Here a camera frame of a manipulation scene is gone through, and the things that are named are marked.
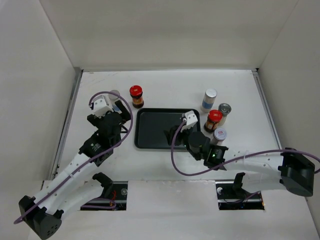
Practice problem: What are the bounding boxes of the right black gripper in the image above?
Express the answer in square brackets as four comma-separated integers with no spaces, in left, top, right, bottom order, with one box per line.
[163,123,202,161]

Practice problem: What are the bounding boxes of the silver-lid bead jar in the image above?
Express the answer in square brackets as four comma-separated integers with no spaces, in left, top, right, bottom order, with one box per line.
[108,89,121,112]
[201,88,217,113]

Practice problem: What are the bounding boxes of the black-cap clear bottle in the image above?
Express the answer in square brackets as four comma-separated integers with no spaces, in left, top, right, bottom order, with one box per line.
[112,100,128,114]

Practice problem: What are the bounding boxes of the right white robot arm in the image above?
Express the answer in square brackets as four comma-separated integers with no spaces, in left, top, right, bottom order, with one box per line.
[164,125,316,198]

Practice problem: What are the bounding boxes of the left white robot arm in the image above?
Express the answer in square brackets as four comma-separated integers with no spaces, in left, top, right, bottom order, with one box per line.
[13,110,133,240]

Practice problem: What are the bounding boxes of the red-white label lid jar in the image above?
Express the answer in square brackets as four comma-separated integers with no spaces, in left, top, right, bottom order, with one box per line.
[210,127,227,145]

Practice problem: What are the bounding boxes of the right red-lid chili sauce jar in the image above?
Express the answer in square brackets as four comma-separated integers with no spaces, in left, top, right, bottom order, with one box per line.
[204,109,223,133]

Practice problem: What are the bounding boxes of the red-lid chili sauce jar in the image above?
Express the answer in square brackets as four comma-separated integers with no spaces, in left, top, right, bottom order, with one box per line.
[129,85,144,109]
[204,109,223,133]

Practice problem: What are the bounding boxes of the black rectangular tray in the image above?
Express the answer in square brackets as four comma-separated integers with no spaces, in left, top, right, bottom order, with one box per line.
[134,108,200,150]

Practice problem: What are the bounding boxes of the left red-lid chili sauce jar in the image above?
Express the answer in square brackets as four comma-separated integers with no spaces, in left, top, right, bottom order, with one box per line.
[129,85,144,109]

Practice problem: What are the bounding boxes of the silver-cap seasoning bottle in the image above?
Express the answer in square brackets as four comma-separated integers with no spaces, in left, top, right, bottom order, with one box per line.
[218,103,232,126]

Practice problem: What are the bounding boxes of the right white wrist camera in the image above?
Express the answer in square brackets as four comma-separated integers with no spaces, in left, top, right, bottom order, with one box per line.
[180,110,198,132]

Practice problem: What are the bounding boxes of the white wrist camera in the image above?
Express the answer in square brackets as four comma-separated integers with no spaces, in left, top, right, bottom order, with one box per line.
[89,95,114,118]
[180,110,198,132]

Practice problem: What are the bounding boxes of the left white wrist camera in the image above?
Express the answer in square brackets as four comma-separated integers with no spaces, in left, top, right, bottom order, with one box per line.
[89,95,114,118]

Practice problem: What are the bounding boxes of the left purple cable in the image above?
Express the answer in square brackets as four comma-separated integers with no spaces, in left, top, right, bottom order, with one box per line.
[13,90,133,225]

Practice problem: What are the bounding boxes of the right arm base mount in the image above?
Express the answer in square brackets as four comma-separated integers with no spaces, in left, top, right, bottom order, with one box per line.
[215,172,265,211]

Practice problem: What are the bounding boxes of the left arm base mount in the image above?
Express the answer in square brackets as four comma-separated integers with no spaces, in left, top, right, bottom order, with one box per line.
[80,172,129,211]

